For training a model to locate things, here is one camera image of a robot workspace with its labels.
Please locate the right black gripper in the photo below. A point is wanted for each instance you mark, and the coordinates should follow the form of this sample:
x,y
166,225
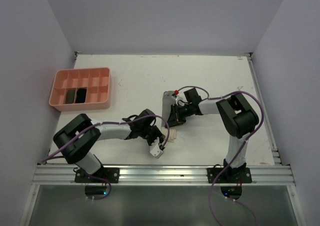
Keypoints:
x,y
175,118

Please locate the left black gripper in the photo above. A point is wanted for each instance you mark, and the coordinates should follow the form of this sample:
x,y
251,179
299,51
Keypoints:
x,y
158,134

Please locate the black underwear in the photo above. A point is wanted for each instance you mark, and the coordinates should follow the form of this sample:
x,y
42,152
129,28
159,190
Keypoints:
x,y
81,94

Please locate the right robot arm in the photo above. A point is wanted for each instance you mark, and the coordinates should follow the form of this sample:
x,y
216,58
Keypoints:
x,y
238,117

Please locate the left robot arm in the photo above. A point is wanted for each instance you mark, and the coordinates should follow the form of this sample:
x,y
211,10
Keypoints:
x,y
76,139

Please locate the pink compartment tray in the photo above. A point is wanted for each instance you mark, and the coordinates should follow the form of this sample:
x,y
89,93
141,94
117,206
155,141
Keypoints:
x,y
97,81

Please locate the dark rolled cloth in tray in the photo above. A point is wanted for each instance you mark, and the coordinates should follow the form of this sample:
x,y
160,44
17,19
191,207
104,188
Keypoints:
x,y
70,96

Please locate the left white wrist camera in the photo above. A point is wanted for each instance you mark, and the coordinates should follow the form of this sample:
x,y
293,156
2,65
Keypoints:
x,y
156,150

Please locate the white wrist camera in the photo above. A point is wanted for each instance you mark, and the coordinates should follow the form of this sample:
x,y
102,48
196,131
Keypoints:
x,y
156,150
175,96

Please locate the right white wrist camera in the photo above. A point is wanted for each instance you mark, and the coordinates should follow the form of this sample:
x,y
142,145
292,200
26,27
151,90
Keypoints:
x,y
175,96

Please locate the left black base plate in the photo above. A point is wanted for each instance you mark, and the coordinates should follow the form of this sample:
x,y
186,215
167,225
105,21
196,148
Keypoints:
x,y
110,174

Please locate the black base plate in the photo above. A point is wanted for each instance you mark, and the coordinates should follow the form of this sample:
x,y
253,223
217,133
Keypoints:
x,y
110,174
228,176

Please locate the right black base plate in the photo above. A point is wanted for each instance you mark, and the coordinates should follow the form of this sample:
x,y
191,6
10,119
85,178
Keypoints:
x,y
228,176

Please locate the aluminium mounting rail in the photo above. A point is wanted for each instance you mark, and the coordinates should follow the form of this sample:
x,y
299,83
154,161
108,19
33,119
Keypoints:
x,y
169,175

